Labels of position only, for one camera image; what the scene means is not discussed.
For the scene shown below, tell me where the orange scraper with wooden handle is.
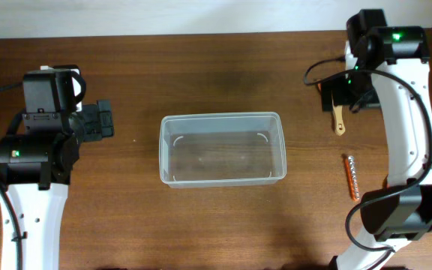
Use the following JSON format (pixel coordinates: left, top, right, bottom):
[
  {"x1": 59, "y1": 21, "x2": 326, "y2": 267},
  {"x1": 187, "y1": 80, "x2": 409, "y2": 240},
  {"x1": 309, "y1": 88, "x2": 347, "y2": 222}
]
[{"x1": 317, "y1": 83, "x2": 346, "y2": 136}]

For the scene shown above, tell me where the clear plastic container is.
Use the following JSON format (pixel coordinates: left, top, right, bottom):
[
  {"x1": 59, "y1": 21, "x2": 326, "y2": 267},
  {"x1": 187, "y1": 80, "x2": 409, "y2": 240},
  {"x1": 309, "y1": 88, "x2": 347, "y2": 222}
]
[{"x1": 159, "y1": 112, "x2": 287, "y2": 188}]

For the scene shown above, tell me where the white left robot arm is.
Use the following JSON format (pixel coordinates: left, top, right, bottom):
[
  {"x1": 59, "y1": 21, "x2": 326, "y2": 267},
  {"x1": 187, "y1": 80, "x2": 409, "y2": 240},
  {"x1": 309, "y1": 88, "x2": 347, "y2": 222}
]
[{"x1": 0, "y1": 65, "x2": 115, "y2": 269}]

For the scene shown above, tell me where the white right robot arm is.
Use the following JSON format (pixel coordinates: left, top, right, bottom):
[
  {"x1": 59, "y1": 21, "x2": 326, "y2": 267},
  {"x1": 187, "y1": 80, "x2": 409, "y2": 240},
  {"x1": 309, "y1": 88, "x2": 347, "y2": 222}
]
[{"x1": 319, "y1": 9, "x2": 432, "y2": 269}]

